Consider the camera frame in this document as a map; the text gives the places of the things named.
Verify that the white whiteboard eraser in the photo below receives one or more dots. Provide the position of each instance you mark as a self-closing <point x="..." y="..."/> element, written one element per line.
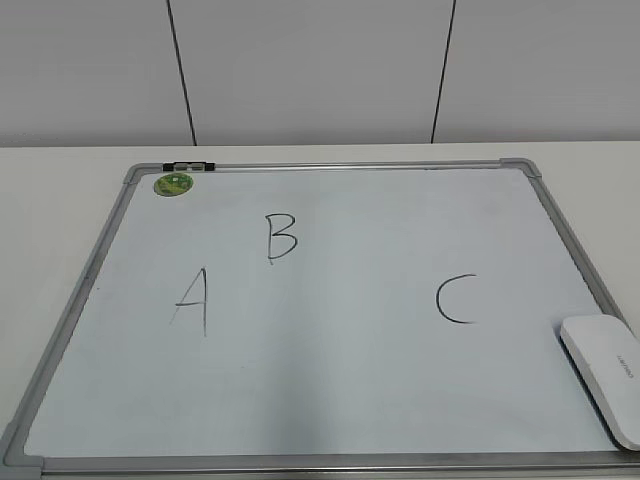
<point x="606" y="354"/>

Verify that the white magnetic whiteboard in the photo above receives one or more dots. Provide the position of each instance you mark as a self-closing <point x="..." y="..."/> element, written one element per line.
<point x="322" y="321"/>

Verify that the green round magnet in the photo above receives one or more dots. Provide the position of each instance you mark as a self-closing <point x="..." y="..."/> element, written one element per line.
<point x="173" y="184"/>

